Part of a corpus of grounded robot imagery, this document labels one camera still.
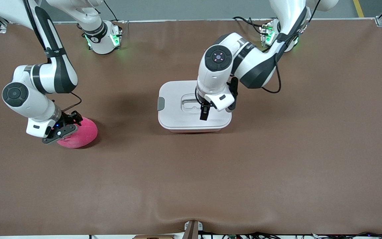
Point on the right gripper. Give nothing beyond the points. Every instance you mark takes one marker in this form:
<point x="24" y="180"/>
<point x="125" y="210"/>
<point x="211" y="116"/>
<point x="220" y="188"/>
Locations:
<point x="68" y="118"/>

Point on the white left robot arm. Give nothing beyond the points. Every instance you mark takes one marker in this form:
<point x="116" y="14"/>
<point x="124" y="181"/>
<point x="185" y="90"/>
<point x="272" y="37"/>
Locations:
<point x="214" y="79"/>

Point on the brown table mat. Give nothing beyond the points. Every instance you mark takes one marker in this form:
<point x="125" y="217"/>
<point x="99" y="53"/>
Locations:
<point x="191" y="182"/>

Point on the metal table clamp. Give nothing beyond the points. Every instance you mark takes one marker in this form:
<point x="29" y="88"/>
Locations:
<point x="192" y="229"/>

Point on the pink plastic box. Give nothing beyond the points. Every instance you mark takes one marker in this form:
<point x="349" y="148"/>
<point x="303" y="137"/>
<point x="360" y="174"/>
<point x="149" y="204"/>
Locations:
<point x="194" y="131"/>

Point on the white box lid grey latches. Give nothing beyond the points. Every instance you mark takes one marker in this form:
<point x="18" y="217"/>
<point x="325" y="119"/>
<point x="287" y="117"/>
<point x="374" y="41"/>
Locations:
<point x="177" y="116"/>

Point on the pink plush toy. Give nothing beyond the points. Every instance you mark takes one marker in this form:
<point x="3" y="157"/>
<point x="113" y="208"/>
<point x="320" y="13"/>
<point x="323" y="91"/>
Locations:
<point x="83" y="134"/>

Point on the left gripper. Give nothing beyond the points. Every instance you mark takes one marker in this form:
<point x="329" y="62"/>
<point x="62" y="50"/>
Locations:
<point x="205" y="111"/>

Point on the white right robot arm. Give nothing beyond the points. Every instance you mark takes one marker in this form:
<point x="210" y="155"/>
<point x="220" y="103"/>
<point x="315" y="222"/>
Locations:
<point x="28" y="99"/>

